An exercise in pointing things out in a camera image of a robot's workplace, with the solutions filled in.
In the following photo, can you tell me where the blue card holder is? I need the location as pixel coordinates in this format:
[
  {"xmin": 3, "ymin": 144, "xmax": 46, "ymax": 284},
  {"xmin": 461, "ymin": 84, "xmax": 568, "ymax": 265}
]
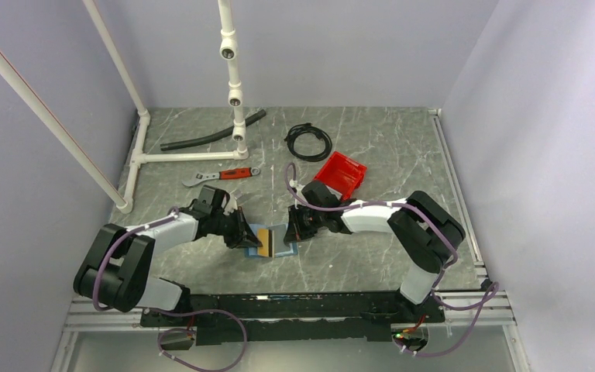
[{"xmin": 244, "ymin": 224, "xmax": 298, "ymax": 258}]

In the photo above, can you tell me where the aluminium rail right side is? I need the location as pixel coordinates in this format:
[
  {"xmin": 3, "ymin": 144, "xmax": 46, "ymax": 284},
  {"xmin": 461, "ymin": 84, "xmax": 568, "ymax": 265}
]
[{"xmin": 428, "ymin": 108, "xmax": 516, "ymax": 331}]

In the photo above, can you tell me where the gold credit card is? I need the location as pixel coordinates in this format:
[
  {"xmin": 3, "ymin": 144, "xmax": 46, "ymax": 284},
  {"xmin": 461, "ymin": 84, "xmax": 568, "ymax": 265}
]
[{"xmin": 257, "ymin": 229, "xmax": 274, "ymax": 258}]

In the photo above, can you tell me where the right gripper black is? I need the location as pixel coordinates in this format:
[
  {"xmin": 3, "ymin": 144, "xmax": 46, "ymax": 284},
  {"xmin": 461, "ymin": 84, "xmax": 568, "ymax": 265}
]
[{"xmin": 284, "ymin": 203, "xmax": 325, "ymax": 244}]

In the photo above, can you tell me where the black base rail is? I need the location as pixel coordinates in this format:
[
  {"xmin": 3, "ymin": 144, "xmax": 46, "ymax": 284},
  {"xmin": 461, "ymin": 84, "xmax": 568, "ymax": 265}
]
[{"xmin": 140, "ymin": 291, "xmax": 445, "ymax": 346}]

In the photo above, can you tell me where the coiled black cable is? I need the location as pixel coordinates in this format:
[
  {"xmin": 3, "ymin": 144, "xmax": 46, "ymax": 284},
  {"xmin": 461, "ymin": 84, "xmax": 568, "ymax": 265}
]
[{"xmin": 284, "ymin": 122, "xmax": 333, "ymax": 164}]

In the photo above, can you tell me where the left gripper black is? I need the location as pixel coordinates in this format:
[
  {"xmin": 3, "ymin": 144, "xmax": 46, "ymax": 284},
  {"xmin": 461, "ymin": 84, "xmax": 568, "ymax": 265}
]
[{"xmin": 211, "ymin": 206, "xmax": 262, "ymax": 249}]

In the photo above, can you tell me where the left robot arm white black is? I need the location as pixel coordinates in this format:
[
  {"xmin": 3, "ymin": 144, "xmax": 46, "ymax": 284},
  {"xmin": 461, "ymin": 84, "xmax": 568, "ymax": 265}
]
[{"xmin": 73, "ymin": 186, "xmax": 262, "ymax": 326}]

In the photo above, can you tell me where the red handled adjustable wrench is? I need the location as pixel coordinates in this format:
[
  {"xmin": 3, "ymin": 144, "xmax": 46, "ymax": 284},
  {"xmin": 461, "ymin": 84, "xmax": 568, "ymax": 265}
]
[{"xmin": 182, "ymin": 167, "xmax": 260, "ymax": 188}]

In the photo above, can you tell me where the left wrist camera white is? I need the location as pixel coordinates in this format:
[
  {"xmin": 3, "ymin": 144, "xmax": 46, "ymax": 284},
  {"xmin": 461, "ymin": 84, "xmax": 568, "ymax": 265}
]
[{"xmin": 225, "ymin": 190, "xmax": 242, "ymax": 213}]

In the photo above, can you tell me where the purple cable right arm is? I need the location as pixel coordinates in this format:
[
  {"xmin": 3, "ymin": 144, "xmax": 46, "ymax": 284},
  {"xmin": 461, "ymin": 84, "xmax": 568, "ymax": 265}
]
[{"xmin": 283, "ymin": 162, "xmax": 500, "ymax": 359}]

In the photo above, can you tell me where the black rubber hose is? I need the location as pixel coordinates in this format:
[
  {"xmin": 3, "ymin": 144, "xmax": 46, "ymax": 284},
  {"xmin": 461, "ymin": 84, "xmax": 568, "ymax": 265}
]
[{"xmin": 160, "ymin": 108, "xmax": 268, "ymax": 152}]

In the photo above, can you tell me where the white PVC pipe frame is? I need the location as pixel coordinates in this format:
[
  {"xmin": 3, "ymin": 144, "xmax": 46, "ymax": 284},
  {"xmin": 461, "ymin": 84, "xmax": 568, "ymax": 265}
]
[{"xmin": 0, "ymin": 1, "xmax": 249, "ymax": 214}]

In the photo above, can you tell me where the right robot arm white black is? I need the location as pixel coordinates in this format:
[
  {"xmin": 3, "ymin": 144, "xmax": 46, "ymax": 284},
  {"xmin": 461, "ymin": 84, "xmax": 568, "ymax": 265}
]
[{"xmin": 284, "ymin": 181, "xmax": 466, "ymax": 322}]

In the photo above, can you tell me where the red plastic bin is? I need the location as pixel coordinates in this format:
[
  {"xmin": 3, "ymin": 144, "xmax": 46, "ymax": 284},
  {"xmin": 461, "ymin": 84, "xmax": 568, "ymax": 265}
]
[{"xmin": 314, "ymin": 151, "xmax": 367, "ymax": 200}]

